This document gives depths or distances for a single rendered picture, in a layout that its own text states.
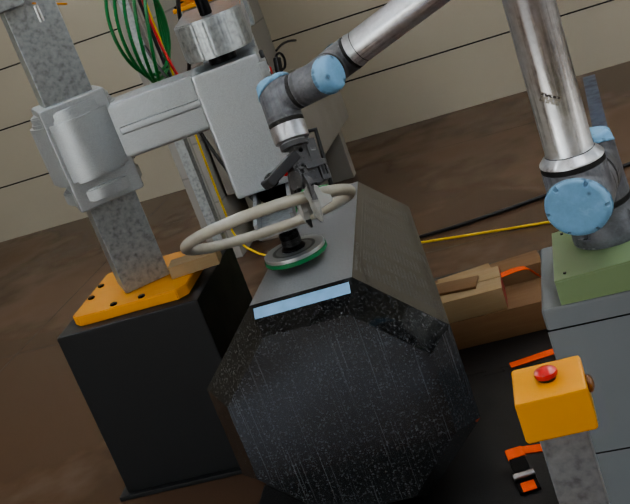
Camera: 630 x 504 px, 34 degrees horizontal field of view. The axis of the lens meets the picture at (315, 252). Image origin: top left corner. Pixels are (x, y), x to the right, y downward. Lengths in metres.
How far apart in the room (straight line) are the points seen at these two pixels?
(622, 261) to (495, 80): 5.99
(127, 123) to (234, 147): 0.79
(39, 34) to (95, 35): 5.16
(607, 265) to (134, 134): 2.04
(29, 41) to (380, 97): 4.99
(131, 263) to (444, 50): 4.82
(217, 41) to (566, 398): 1.81
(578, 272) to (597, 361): 0.24
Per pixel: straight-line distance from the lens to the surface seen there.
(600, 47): 8.37
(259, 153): 3.23
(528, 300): 4.32
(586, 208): 2.37
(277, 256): 3.40
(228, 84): 3.19
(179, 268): 3.99
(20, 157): 9.68
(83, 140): 3.87
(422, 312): 3.19
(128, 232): 4.02
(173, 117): 3.90
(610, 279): 2.51
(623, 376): 2.63
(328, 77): 2.45
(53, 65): 3.92
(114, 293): 4.14
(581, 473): 1.81
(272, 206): 2.46
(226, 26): 3.15
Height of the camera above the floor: 1.92
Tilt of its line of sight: 18 degrees down
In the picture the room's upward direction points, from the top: 20 degrees counter-clockwise
